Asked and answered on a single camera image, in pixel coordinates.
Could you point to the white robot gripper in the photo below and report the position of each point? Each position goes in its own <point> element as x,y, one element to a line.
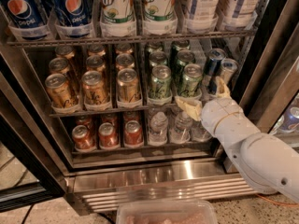
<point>219,113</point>

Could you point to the green can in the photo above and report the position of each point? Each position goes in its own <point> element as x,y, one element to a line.
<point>178,45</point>
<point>190,80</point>
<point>183,58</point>
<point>160,80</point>
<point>157,58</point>
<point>154,46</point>

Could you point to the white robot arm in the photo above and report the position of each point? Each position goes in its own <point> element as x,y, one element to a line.
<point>266,163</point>

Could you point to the blue silver can rear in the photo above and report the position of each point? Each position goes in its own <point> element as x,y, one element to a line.
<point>213,62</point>

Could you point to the blue silver can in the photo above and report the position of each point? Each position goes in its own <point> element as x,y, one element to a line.
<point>226,71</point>
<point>213,62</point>

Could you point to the water bottle front middle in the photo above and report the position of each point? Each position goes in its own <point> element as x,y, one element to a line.
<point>180,133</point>

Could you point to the blue silver can front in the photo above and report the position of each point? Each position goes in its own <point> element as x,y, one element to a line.
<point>226,71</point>

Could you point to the gold can front right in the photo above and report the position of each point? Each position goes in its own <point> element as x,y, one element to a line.
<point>128,85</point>

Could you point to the gold can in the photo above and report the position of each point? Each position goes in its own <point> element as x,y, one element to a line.
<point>94,88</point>
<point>124,48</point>
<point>97,49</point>
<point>96,63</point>
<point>67,52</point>
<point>61,65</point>
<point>60,91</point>
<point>125,60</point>
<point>128,85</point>

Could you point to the orange can rear right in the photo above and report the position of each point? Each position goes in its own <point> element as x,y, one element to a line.
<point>131,115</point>

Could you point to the orange can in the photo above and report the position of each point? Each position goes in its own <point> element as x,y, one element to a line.
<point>133,133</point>
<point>83,139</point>
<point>111,118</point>
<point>107,135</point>
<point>131,115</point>
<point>86,121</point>

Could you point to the orange can front right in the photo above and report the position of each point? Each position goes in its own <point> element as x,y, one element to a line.
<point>133,133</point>

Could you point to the blue can behind glass door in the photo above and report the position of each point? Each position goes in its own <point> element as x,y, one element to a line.
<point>290,119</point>

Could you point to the gold can rear right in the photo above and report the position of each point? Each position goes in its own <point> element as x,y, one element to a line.
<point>124,48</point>

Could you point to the orange can rear middle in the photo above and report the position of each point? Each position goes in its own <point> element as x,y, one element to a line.
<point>111,118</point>

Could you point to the orange can front middle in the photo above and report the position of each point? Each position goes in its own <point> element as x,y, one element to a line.
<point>107,135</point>

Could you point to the gold can front middle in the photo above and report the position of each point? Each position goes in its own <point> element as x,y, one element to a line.
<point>94,88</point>

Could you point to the gold can rear middle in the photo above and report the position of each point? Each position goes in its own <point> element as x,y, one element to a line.
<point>97,49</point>

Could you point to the stainless steel fridge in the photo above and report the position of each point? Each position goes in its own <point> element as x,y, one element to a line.
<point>102,179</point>

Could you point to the orange can rear left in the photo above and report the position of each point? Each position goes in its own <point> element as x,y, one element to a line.
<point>86,121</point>

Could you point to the orange can front left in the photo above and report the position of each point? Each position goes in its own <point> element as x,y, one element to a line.
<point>83,139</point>

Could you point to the gold can front left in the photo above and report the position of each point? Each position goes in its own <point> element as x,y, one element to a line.
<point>60,91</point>

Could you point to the gold can rear left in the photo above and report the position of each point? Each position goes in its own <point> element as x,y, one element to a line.
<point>67,52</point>

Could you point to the open fridge door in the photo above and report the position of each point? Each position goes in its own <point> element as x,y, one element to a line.
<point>26,142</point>

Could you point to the water bottle front left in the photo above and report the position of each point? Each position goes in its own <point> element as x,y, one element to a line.
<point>158,129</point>

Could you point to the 7UP bottle right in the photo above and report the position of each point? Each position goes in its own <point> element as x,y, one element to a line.
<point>159,15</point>

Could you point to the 7up bottle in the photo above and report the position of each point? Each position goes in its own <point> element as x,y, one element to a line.
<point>159,15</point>
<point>118,18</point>

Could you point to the white labelled bottle left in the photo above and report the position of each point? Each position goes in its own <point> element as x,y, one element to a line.
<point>199,14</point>

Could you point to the white labelled bottle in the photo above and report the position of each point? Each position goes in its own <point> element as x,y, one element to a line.
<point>199,14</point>
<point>235,14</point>

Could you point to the white labelled bottle right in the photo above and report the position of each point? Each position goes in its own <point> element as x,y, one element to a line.
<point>235,14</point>

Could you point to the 7UP bottle left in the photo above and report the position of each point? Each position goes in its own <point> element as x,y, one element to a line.
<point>118,18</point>

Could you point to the clear plastic food container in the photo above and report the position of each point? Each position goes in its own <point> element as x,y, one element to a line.
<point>166,212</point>

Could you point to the Pepsi bottle right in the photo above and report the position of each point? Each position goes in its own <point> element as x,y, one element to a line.
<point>74,17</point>

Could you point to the pepsi bottle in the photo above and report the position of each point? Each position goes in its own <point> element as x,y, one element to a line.
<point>74,17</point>
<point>27,15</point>

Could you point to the Pepsi bottle left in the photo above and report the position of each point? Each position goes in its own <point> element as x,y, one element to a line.
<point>27,15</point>

